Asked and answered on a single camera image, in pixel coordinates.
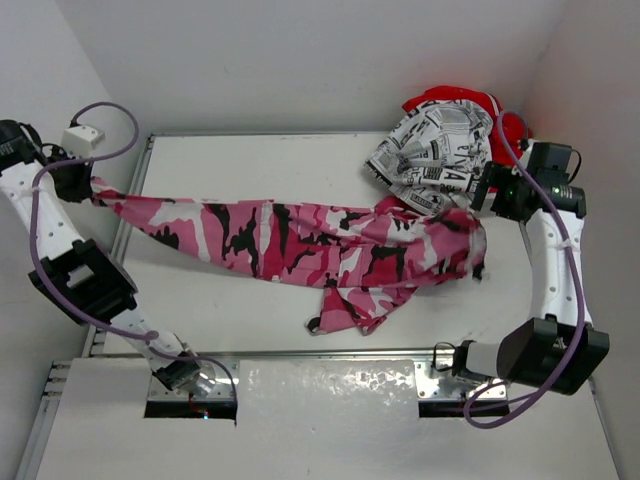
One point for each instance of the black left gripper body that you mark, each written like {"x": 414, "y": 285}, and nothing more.
{"x": 71, "y": 180}

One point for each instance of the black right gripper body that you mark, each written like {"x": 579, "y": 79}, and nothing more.
{"x": 507, "y": 182}

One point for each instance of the pink camouflage trousers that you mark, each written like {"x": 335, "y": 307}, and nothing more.
{"x": 368, "y": 262}

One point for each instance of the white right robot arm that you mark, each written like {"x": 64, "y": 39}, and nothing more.
{"x": 539, "y": 196}

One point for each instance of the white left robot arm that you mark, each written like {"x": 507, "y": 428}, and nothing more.
{"x": 76, "y": 274}

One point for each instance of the newspaper print white trousers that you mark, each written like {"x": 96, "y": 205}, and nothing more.
{"x": 434, "y": 158}

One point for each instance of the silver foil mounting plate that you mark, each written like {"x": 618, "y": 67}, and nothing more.
{"x": 417, "y": 383}

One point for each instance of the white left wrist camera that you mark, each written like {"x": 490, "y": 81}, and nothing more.
{"x": 81, "y": 140}

